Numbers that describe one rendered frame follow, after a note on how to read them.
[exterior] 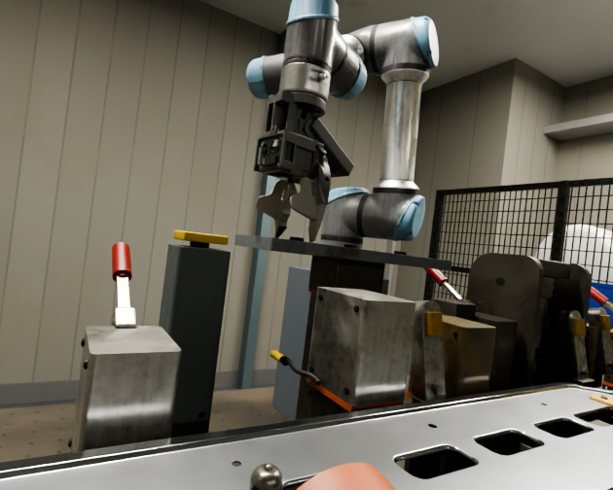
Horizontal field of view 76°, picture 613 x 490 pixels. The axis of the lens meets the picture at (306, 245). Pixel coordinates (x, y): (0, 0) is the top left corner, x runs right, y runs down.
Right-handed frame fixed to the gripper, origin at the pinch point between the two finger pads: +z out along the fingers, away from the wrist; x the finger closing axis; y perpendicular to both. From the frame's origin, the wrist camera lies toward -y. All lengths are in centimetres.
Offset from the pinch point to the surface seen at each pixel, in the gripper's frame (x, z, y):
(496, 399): 27.0, 17.7, -13.0
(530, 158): -89, -93, -304
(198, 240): -0.5, 2.7, 15.8
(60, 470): 20.3, 17.7, 32.6
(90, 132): -240, -54, -11
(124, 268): 1.8, 6.7, 25.2
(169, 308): -1.4, 11.9, 18.2
